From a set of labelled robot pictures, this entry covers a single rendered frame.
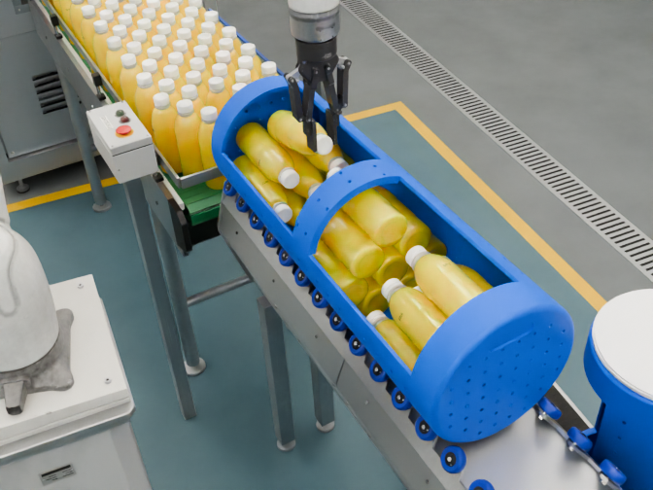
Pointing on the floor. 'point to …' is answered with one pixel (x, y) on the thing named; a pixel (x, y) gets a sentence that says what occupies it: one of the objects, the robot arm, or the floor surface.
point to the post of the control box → (159, 293)
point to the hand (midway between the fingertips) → (321, 130)
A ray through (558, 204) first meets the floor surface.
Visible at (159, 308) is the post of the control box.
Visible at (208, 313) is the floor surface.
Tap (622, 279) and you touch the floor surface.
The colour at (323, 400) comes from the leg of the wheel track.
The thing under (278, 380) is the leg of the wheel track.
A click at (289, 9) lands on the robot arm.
